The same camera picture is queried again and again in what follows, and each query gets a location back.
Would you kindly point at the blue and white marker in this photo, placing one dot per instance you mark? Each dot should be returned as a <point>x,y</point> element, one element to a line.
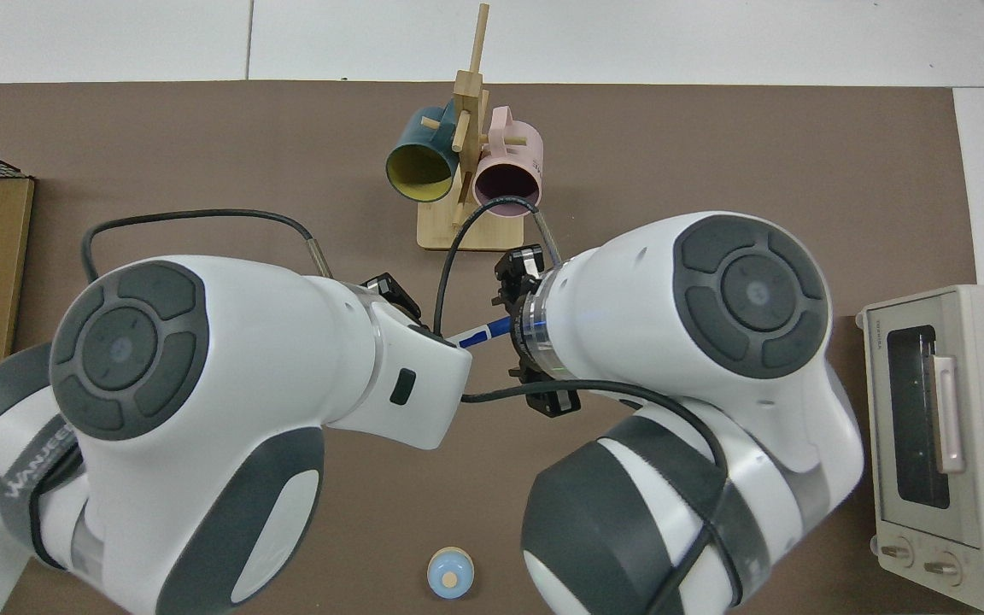
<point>483,331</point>

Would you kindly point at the wooden cup stand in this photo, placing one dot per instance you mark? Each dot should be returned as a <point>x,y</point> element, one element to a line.
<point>471,235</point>

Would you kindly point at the pink cup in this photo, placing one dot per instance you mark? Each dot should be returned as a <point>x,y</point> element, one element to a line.
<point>513,154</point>

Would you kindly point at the dark blue cup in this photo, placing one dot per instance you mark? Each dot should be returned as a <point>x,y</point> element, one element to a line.
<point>415,137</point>

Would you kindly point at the brown table cloth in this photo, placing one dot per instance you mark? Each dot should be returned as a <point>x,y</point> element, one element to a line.
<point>714,154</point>

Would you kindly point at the small blue round bell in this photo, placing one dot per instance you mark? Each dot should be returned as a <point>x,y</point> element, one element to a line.
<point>450,574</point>

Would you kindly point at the pale toaster oven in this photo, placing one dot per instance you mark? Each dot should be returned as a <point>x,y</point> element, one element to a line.
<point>970,342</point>

